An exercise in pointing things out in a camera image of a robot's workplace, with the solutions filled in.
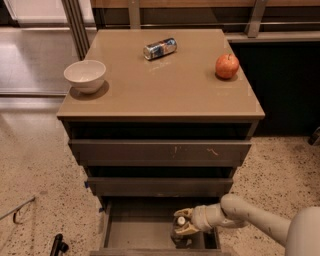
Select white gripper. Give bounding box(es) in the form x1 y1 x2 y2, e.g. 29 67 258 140
174 205 212 236

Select clear plastic bottle white cap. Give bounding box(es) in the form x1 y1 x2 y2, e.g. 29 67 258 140
170 216 190 249

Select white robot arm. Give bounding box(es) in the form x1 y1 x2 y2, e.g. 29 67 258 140
173 194 320 256

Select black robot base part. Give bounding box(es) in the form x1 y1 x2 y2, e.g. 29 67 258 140
50 233 69 256

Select open bottom grey drawer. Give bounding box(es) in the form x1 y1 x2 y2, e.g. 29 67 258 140
90 197 231 256

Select middle grey drawer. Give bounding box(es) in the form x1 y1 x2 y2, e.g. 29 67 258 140
87 177 233 197

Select brown drawer cabinet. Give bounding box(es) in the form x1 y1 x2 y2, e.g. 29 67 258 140
56 28 266 256

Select top grey drawer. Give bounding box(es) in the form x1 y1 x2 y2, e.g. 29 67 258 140
69 139 251 167

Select dark object at right edge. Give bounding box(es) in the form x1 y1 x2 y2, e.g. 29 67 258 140
308 127 320 146

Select red apple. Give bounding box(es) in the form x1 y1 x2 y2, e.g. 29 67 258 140
215 54 240 79

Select thin metal rod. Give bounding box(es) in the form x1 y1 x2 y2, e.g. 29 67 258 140
0 196 36 224

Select silver blue soda can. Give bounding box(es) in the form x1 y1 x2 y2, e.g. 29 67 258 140
143 38 177 61

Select white ceramic bowl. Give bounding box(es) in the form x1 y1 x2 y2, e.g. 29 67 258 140
64 60 106 94

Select metal railing frame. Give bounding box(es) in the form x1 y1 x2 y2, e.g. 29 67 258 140
59 0 320 58

